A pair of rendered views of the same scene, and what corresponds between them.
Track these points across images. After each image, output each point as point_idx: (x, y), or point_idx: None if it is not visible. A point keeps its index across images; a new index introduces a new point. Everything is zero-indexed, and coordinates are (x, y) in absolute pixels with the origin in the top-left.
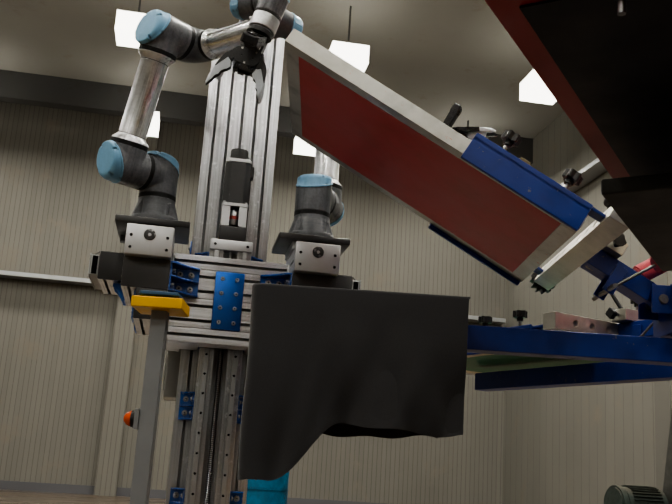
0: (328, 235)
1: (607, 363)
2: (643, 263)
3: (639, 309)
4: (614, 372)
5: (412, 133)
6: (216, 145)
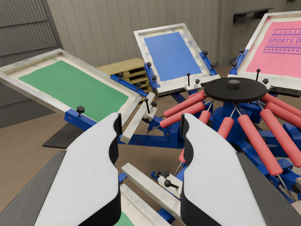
0: None
1: (169, 219)
2: (280, 166)
3: (277, 188)
4: (174, 218)
5: None
6: None
